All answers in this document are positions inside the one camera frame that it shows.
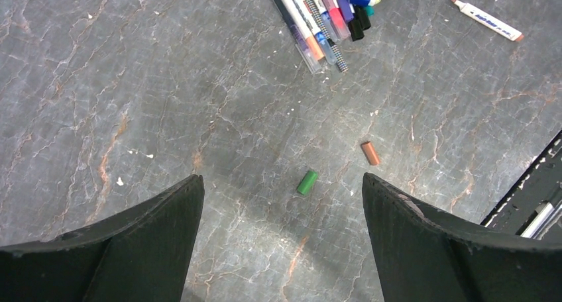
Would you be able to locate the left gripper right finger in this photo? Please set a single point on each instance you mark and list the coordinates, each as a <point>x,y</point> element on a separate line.
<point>423,253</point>

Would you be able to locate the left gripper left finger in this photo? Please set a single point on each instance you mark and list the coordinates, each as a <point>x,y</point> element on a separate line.
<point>140,254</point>

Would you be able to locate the brown marker cap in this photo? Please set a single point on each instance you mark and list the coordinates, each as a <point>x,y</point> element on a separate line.
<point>370,153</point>

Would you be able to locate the green marker cap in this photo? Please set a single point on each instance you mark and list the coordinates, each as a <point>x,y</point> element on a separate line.
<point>307,182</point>

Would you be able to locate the brown capped white marker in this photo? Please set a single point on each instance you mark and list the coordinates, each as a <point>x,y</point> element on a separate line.
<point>489,21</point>

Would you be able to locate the teal capped white marker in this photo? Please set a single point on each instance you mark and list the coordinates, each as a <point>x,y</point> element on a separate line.
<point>369,10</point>

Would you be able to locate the checkered pen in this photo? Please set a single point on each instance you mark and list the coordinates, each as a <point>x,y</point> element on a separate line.
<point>325,24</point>

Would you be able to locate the pink capped marker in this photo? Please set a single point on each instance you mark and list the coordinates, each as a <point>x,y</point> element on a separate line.
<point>338,23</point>

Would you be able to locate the purple capped marker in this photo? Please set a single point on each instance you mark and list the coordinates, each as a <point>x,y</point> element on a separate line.
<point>346,10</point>

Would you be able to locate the orange capped white marker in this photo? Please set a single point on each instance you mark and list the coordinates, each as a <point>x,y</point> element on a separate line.
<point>304,30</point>

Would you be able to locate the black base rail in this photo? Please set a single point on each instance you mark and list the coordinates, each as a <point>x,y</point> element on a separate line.
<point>532,206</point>

